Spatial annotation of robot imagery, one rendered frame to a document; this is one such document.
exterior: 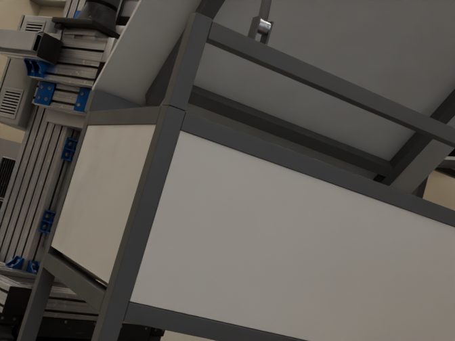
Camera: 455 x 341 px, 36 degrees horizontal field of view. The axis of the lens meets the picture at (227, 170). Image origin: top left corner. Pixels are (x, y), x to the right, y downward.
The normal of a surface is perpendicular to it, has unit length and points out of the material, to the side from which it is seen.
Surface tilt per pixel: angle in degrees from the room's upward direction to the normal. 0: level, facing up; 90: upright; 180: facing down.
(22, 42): 90
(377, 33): 131
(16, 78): 90
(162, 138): 90
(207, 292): 90
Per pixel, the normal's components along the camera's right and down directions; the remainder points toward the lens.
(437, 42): 0.16, 0.67
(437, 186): -0.56, -0.23
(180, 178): 0.45, 0.05
